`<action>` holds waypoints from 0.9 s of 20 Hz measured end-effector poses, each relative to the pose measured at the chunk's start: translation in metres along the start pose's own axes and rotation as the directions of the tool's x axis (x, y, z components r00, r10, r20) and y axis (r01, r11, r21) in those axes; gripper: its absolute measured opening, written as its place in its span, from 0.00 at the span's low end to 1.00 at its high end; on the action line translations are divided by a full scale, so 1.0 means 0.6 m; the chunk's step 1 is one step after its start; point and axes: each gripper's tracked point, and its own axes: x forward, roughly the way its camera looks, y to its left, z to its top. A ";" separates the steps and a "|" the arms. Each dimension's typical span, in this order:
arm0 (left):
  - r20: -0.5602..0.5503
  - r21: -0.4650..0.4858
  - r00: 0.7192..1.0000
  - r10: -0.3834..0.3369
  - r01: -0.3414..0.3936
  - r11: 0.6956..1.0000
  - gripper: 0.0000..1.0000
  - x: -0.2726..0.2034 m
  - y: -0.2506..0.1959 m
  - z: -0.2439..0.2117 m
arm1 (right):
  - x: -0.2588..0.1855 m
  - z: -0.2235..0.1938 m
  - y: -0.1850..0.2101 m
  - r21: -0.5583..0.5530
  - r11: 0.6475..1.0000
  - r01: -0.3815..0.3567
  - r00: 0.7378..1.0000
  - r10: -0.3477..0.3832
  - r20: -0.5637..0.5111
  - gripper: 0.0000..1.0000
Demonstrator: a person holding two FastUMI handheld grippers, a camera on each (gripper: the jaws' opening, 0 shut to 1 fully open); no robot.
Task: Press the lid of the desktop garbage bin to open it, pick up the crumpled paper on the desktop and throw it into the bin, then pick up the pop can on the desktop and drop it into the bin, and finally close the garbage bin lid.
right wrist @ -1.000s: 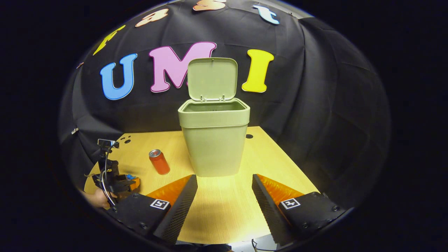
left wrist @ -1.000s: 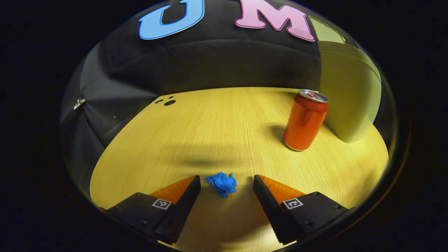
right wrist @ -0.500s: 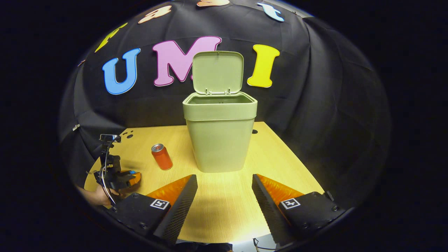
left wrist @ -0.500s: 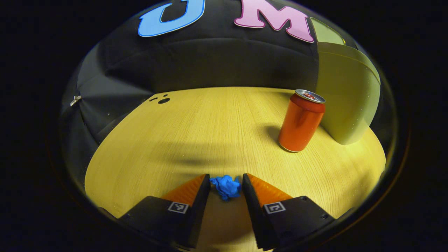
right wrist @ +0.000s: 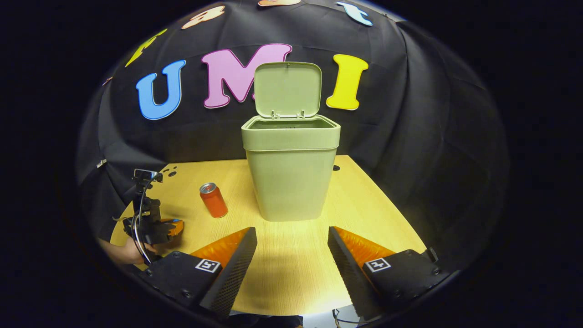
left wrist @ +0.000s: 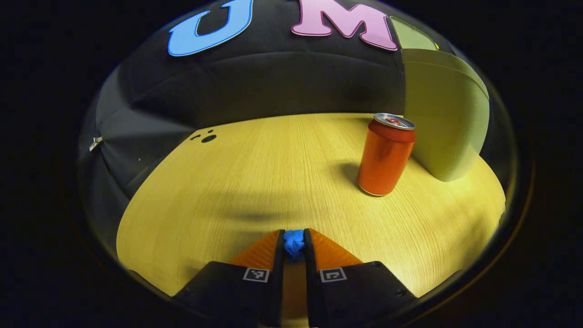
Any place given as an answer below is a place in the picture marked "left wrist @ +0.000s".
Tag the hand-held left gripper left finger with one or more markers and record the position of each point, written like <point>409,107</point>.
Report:
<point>237,296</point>

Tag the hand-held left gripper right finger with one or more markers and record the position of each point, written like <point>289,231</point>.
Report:
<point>360,296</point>

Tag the blue paper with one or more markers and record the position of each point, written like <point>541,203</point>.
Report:
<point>294,243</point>

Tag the orange pop can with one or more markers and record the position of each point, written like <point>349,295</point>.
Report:
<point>385,159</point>

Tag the pale green desktop garbage bin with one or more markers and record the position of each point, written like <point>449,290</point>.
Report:
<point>446,118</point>

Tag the silver cloth clip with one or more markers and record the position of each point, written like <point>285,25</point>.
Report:
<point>95,143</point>

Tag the black backdrop cloth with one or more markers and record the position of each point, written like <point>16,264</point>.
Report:
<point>273,86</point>

